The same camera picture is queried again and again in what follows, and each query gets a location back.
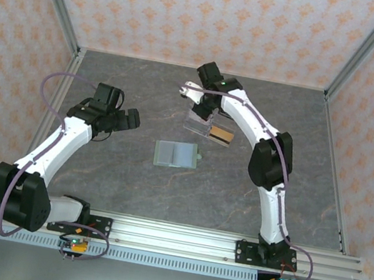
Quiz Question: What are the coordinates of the clear acrylic card stand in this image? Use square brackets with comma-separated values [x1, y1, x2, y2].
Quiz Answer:
[181, 101, 241, 144]

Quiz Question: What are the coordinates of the green card holder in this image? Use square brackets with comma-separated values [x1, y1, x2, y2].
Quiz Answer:
[151, 137, 206, 175]

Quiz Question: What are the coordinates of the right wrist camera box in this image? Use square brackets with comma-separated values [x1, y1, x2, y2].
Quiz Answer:
[178, 80, 207, 106]

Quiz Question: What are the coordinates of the left aluminium table rail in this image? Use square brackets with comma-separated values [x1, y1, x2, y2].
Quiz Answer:
[3, 39, 89, 206]

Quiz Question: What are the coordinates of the aluminium table rail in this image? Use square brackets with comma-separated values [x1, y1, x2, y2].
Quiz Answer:
[3, 39, 89, 206]
[297, 91, 374, 256]

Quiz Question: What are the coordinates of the right aluminium table rail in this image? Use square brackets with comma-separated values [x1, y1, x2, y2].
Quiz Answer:
[297, 91, 374, 256]

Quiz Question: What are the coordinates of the long aluminium base rail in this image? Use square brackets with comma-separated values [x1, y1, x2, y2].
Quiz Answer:
[0, 192, 370, 280]

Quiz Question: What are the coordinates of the slotted grey cable duct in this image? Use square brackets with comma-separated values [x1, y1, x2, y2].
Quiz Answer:
[0, 226, 297, 280]

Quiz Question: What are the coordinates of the right aluminium frame post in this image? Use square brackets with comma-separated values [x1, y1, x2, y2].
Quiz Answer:
[323, 0, 374, 109]

